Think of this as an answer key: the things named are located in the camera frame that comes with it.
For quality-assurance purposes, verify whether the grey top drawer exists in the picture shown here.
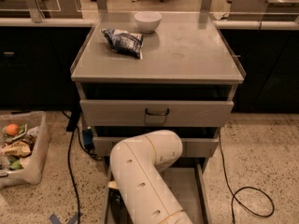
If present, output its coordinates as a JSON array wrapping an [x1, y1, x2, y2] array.
[[80, 100, 234, 127]]

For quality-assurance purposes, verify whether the black floor cable right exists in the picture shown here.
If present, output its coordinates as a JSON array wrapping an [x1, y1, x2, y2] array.
[[218, 133, 276, 224]]

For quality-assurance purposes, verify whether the orange fruit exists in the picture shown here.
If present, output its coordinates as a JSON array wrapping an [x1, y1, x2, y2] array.
[[5, 123, 21, 136]]

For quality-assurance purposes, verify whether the green snack item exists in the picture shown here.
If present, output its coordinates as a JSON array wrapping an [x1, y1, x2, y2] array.
[[9, 160, 22, 170]]

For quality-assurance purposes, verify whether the grey bottom drawer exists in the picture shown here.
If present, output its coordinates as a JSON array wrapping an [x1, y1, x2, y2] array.
[[101, 163, 212, 224]]

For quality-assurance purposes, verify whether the clear plastic bin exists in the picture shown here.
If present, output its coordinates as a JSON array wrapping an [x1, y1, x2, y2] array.
[[0, 111, 50, 189]]

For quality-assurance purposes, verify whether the white ceramic bowl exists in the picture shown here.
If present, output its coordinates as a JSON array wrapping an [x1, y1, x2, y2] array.
[[135, 11, 162, 33]]

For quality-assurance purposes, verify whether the grey drawer cabinet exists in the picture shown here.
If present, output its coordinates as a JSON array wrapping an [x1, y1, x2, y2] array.
[[69, 10, 247, 224]]

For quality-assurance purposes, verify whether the blue power adapter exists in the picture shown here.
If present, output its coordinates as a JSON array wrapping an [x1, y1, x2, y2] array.
[[82, 128, 94, 151]]

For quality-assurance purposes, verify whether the black floor cable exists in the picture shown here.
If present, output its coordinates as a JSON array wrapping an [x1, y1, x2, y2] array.
[[61, 110, 103, 224], [218, 133, 276, 224]]

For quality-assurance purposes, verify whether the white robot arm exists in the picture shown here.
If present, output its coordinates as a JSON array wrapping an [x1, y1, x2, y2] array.
[[110, 130, 192, 224]]

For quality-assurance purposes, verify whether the blue chip bag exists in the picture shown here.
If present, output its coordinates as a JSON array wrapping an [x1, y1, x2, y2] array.
[[101, 29, 143, 59]]

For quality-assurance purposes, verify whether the yellow snack bag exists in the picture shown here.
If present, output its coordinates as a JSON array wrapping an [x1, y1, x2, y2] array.
[[2, 141, 31, 157]]

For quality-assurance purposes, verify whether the black floor cable left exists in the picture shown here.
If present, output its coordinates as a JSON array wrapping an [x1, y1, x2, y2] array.
[[61, 110, 103, 224]]

